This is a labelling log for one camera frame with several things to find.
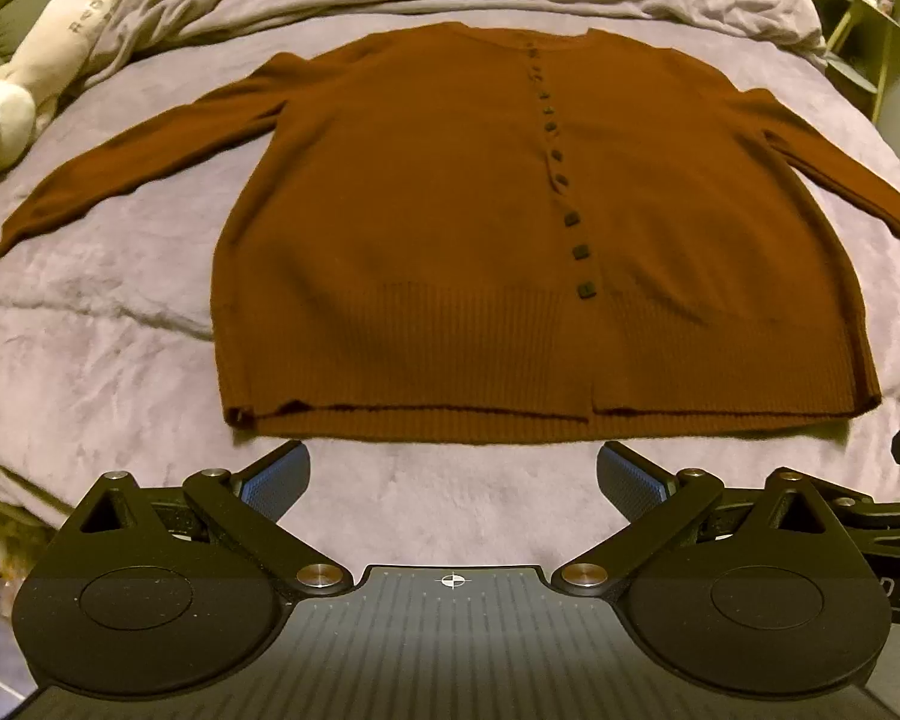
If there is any yellow green side table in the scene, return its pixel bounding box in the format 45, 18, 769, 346
824, 0, 900, 124

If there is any lilac fleece bed sheet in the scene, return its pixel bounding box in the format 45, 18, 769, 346
0, 13, 900, 571

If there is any rust brown knit cardigan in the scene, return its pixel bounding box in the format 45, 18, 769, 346
0, 23, 900, 444

